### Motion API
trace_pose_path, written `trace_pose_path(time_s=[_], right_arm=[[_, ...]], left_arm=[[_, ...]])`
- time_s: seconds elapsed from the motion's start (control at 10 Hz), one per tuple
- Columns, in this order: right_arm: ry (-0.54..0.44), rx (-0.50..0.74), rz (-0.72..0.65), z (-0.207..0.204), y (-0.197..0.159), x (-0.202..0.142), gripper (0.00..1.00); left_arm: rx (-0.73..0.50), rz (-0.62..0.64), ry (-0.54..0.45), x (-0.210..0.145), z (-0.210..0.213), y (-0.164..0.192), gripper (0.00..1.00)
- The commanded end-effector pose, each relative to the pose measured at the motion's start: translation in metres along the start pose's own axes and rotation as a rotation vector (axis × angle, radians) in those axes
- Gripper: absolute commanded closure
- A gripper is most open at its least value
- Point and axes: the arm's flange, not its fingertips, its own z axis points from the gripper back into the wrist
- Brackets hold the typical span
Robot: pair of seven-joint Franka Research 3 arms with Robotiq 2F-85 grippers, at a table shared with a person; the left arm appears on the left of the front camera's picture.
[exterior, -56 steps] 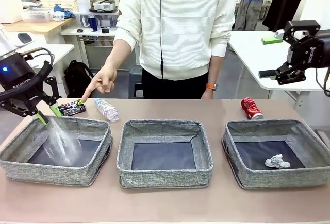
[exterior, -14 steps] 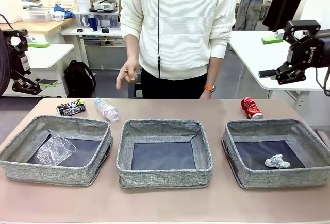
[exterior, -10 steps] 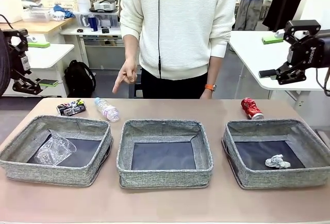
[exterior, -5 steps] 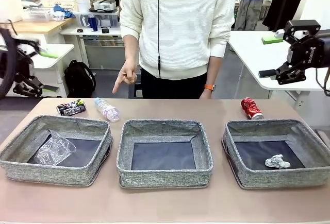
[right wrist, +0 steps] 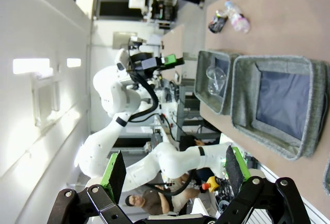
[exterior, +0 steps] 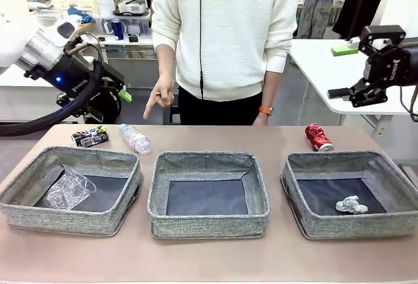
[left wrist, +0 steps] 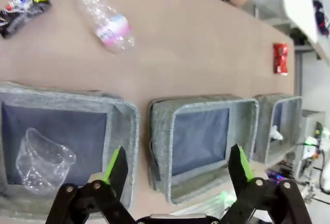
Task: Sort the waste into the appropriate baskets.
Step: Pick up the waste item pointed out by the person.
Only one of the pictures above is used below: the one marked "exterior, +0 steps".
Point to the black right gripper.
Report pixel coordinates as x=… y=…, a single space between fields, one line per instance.
x=388 y=65

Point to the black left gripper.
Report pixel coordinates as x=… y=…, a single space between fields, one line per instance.
x=73 y=78

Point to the clear plastic bottle pink label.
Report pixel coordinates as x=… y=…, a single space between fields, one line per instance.
x=138 y=142

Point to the crushed red drink can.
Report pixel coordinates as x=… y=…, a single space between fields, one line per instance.
x=318 y=138

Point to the clear plastic cup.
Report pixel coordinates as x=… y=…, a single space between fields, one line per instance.
x=70 y=191

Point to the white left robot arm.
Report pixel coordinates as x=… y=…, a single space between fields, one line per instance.
x=9 y=45

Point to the person's right forearm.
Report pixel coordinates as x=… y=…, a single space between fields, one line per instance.
x=166 y=62

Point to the person's left forearm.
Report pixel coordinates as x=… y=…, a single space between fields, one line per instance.
x=271 y=88

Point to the person's right hand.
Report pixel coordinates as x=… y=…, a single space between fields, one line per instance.
x=163 y=91

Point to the person's left hand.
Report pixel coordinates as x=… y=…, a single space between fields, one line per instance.
x=260 y=120

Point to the black backpack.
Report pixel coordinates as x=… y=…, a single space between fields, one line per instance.
x=111 y=109

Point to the black snack wrapper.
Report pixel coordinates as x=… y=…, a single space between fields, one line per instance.
x=89 y=137

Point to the large white table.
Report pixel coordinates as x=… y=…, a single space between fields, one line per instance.
x=320 y=68

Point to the white shelf table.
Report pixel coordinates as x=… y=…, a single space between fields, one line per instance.
x=114 y=40

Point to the wooden top desk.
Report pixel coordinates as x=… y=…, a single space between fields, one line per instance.
x=85 y=29

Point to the black hanging coat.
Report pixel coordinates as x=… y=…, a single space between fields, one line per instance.
x=362 y=3

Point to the blue drink bottle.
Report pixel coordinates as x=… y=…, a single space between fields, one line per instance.
x=118 y=31

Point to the small black box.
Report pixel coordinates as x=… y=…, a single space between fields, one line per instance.
x=133 y=38

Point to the white printed packet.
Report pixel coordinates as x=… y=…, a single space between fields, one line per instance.
x=76 y=19

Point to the blue cloth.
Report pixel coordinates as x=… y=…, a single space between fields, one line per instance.
x=85 y=17

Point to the clear plastic storage bin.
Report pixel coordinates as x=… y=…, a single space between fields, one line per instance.
x=137 y=24

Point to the white mesh plastic basket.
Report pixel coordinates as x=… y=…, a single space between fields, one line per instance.
x=49 y=16

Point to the white plastic jar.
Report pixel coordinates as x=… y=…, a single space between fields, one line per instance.
x=106 y=6

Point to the white projector device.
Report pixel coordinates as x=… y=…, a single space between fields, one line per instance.
x=132 y=6

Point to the orange wrist watch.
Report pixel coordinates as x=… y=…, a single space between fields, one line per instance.
x=266 y=110

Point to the black trousers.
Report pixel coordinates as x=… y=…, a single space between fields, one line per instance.
x=222 y=111

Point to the grey fabric basket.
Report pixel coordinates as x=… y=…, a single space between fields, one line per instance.
x=65 y=223
x=359 y=227
x=209 y=227

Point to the white knit sweater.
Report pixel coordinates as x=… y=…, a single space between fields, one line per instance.
x=235 y=29

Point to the crumpled white paper ball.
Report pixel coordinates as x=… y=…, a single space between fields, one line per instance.
x=351 y=205

